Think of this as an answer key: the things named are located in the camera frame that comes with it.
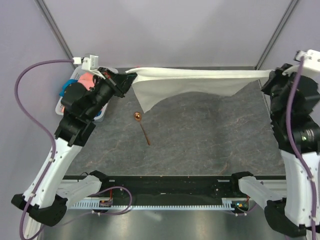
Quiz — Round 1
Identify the white slotted cable duct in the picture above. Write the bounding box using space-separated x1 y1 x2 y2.
70 195 247 210

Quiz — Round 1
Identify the right aluminium frame post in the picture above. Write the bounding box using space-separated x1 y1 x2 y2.
254 0 300 70

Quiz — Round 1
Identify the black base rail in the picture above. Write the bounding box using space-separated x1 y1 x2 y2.
74 174 253 207

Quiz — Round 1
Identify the copper spoon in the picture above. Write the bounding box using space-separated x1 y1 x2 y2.
133 111 151 146

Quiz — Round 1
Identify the purple cable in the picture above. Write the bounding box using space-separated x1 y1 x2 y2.
286 56 317 240
14 58 76 240

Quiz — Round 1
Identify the pink cloth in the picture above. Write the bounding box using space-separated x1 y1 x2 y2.
60 72 95 114

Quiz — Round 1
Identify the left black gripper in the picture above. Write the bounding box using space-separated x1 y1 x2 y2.
85 66 138 120

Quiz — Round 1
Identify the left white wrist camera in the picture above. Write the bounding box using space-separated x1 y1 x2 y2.
72 54 99 75

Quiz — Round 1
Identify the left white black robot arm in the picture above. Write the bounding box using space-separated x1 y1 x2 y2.
11 67 138 227

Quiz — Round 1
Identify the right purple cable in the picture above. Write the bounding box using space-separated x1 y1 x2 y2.
286 56 317 240

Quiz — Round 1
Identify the blue cloth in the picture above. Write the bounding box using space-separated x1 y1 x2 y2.
59 79 77 97

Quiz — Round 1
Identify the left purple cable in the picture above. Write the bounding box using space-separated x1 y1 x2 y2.
14 58 76 240

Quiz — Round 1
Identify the white cloth napkin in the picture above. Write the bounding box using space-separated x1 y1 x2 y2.
126 67 271 113

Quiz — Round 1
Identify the aluminium frame post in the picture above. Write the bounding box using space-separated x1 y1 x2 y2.
34 0 74 60
254 0 300 70

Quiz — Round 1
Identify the white plastic basket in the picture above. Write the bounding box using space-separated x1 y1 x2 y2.
55 65 110 123

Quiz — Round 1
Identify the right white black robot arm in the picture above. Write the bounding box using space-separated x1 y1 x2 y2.
229 63 320 239

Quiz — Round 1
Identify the left aluminium frame post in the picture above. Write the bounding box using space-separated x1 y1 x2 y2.
34 0 74 60

